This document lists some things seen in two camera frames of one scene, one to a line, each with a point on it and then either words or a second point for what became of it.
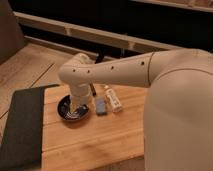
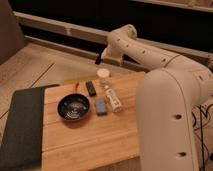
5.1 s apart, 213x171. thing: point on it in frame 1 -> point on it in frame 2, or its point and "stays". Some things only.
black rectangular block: [94, 93] stays
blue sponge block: [101, 107] stays
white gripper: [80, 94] -> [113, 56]
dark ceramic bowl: [65, 111] stays
